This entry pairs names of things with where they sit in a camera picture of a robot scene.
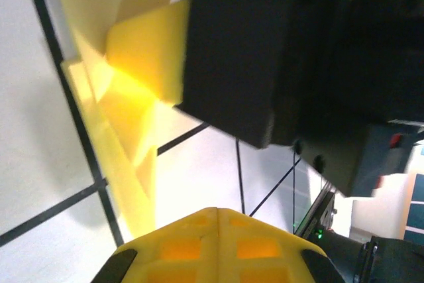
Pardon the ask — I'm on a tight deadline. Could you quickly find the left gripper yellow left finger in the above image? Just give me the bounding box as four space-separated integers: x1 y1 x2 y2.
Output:
91 207 219 283

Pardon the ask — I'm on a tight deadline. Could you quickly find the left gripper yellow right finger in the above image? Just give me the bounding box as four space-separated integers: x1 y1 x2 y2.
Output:
217 208 345 283

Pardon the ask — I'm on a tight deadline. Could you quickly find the yellow paper sheet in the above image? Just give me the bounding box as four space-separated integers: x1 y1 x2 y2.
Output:
49 0 191 241

